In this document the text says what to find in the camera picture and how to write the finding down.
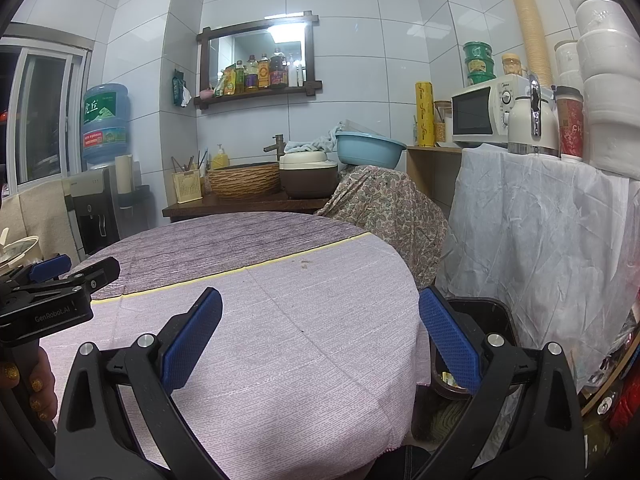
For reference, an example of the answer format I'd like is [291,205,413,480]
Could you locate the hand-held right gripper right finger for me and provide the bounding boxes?
[414,286,585,480]

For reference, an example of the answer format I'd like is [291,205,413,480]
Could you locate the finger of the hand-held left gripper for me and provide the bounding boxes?
[47,256,121,303]
[27,254,72,284]

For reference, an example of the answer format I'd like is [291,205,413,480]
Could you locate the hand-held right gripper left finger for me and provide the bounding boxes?
[54,287,231,480]

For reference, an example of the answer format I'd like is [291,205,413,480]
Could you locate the black trash bin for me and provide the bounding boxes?
[429,297,522,402]

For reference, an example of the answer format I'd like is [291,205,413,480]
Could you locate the person's left hand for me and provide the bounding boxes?
[0,347,57,424]

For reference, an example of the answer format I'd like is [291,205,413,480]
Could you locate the white bowl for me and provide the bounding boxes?
[0,229,42,274]

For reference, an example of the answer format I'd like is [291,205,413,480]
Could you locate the beige cloth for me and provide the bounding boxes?
[0,179,77,262]

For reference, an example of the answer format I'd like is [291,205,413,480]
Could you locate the water dispenser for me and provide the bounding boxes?
[61,167,122,257]

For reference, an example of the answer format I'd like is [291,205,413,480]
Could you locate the woven floor mat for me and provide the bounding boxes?
[412,396,472,445]

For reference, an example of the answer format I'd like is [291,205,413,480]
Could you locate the dark purple striped tablecloth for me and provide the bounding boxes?
[89,211,372,302]

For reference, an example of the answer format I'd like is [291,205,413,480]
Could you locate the white paper cup tube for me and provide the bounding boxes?
[114,153,135,195]

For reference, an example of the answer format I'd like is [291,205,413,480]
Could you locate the white plastic sheet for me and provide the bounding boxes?
[434,143,640,392]

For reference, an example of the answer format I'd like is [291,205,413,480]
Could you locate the yellow chopstick holder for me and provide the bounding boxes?
[171,148,209,205]

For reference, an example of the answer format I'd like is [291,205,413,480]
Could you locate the person's dark trousers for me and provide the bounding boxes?
[359,444,432,480]

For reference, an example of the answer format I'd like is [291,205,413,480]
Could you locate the dark wooden counter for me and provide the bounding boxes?
[162,193,332,224]

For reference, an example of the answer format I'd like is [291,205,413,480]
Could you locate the floral patterned cloth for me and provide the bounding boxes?
[315,164,449,289]

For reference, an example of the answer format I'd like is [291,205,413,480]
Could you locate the blue water jug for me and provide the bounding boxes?
[79,82,132,166]

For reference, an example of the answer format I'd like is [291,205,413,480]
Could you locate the window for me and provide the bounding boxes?
[0,22,94,197]

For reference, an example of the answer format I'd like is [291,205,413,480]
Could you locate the wicker basin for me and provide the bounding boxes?
[206,162,281,200]

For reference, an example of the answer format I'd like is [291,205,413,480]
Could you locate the light wooden cabinet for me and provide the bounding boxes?
[405,144,464,212]

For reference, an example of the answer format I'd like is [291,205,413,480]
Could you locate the red plastic bag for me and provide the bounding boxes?
[606,375,640,437]

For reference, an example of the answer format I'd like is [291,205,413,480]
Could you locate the brown and cream rice cooker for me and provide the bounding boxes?
[278,151,340,200]

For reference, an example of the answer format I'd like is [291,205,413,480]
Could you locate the light blue plastic basin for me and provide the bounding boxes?
[334,131,409,170]

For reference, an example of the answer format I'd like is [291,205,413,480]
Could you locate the bamboo style faucet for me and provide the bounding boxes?
[263,133,286,163]

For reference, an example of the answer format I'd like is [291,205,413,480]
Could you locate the glass jar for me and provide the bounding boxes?
[432,99,454,144]

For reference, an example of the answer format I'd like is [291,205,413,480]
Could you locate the white kettle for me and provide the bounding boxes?
[507,73,560,159]

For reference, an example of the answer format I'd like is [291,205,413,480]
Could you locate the yellow wrap roll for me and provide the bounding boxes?
[413,80,434,149]

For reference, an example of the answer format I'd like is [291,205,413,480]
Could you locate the light blue towel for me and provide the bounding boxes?
[284,121,357,155]

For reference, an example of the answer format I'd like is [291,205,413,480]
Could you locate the white microwave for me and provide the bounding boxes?
[451,75,557,150]

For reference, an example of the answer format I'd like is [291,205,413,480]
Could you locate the yellow seasoning pouch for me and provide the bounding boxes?
[216,64,237,97]

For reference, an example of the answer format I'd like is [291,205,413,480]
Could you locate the red paper cup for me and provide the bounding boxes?
[554,85,586,162]

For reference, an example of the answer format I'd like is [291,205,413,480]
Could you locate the dark sauce bottle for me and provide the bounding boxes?
[270,48,290,89]

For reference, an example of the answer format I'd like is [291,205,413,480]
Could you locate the jar with yellow lid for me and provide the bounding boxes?
[501,53,525,79]

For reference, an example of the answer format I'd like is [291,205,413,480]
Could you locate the short stack of white cups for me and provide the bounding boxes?
[553,39,581,89]

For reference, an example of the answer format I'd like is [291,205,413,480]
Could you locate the stack of white foam bowls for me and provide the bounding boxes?
[561,0,640,182]

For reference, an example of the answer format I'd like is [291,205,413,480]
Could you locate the tall stack of paper cups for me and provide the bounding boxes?
[504,0,554,89]

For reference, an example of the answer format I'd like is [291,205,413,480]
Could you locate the green packet on wall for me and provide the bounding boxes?
[171,68,193,108]

